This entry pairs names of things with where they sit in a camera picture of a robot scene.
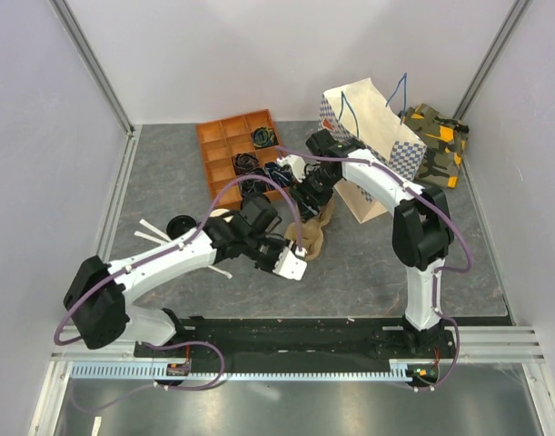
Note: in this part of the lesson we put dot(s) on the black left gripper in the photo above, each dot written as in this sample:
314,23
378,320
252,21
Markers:
269,268

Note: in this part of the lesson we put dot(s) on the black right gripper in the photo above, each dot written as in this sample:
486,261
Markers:
301,192

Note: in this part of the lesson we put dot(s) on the cardboard cup carrier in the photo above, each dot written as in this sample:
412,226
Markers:
312,233

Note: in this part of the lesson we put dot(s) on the checkered paper takeout bag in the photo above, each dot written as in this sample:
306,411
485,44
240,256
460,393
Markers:
358,113

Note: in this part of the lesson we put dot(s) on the black plastic cup lid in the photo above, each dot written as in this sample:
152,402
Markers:
179,225

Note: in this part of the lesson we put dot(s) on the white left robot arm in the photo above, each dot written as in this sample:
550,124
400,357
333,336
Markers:
102,295

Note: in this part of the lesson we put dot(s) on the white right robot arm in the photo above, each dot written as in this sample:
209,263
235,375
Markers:
420,236

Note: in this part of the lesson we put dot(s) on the blue striped rolled sock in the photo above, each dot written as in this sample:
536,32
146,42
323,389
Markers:
280,175

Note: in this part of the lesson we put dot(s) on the paper cup near tray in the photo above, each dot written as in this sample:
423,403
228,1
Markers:
223,213

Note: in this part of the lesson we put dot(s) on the black patterned rolled sock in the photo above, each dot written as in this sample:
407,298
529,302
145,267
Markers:
252,186

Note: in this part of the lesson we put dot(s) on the green blue rolled sock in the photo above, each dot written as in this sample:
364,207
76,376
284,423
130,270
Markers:
263,137

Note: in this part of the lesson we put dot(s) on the dark rolled sock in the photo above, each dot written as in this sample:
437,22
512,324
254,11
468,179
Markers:
244,163

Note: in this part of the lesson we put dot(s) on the orange compartment tray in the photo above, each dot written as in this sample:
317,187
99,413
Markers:
220,140

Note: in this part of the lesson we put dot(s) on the wrapped straw upper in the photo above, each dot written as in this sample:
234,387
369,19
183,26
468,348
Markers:
154,229

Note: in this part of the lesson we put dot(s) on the wrapped straw middle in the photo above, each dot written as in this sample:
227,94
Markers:
150,238

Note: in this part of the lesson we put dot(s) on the camouflage cloth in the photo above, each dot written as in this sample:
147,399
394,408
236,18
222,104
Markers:
445,138

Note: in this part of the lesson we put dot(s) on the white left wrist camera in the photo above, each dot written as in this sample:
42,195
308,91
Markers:
291,263

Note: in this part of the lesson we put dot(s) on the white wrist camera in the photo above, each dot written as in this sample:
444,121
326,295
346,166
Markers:
296,165
291,263

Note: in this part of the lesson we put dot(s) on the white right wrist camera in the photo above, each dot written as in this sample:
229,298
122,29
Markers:
296,165

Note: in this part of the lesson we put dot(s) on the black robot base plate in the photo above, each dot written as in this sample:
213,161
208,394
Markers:
305,344

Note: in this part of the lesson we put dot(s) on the grey slotted cable duct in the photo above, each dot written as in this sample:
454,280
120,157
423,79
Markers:
162,371

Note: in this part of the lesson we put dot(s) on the aluminium frame rail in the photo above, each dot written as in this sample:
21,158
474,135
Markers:
478,344

